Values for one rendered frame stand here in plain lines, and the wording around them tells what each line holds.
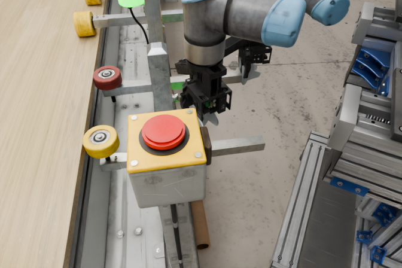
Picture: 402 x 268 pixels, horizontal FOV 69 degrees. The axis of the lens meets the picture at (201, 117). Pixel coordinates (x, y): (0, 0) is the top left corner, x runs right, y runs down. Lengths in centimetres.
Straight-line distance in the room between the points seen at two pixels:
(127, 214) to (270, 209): 91
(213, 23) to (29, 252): 50
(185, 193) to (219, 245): 124
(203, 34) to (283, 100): 176
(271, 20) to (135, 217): 68
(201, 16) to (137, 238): 63
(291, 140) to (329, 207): 61
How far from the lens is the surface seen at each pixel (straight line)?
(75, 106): 84
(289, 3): 46
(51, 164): 73
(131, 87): 93
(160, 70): 53
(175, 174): 27
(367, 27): 111
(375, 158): 74
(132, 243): 89
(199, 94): 57
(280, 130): 200
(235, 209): 162
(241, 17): 46
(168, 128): 27
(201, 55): 52
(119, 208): 94
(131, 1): 73
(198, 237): 146
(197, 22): 49
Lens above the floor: 143
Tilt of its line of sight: 45 degrees down
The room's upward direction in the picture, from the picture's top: straight up
